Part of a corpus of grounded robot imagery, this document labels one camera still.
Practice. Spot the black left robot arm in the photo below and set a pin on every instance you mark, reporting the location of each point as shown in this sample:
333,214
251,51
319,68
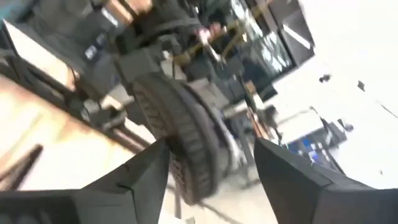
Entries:
93,71

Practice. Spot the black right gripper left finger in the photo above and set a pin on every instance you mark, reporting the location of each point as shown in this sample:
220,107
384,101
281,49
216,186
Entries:
124,202

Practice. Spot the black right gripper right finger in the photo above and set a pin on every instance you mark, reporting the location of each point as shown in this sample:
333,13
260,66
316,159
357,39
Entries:
311,205

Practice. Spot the black table rig frame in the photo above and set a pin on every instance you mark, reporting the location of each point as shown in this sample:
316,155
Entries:
124,137

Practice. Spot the black slide sandal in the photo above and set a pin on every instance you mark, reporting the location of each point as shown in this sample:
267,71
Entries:
186,140

